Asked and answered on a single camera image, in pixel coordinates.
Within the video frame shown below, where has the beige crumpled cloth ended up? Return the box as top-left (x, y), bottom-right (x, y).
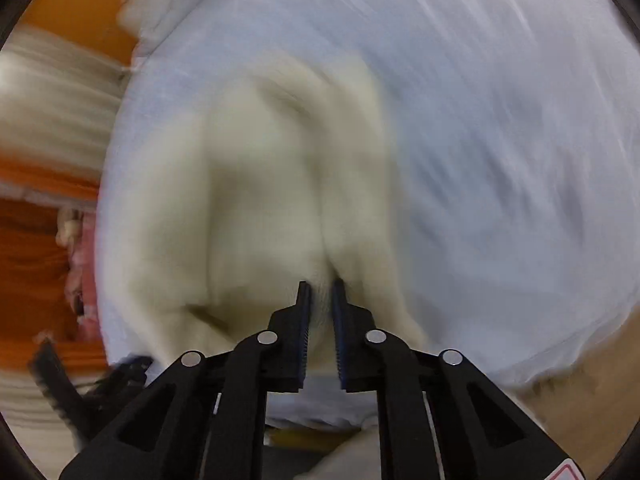
top-left (55, 207), bottom-right (84, 249)

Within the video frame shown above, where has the cream knitted cardigan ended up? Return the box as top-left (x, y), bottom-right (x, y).
top-left (102, 54), bottom-right (427, 377)

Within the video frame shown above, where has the bed with butterfly sheet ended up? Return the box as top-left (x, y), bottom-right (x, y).
top-left (95, 0), bottom-right (640, 433)

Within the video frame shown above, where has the pink patterned blanket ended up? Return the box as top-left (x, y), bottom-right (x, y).
top-left (65, 220), bottom-right (105, 343)

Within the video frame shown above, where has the cream curtain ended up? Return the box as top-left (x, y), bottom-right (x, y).
top-left (0, 30), bottom-right (127, 188)

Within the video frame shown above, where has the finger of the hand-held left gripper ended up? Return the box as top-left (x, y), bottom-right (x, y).
top-left (92, 356), bottom-right (155, 403)
top-left (27, 336), bottom-right (93, 443)

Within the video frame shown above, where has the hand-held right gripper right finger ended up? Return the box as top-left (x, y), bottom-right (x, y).
top-left (331, 278), bottom-right (587, 480)

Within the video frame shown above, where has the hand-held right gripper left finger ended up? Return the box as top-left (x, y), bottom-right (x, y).
top-left (59, 280), bottom-right (314, 480)

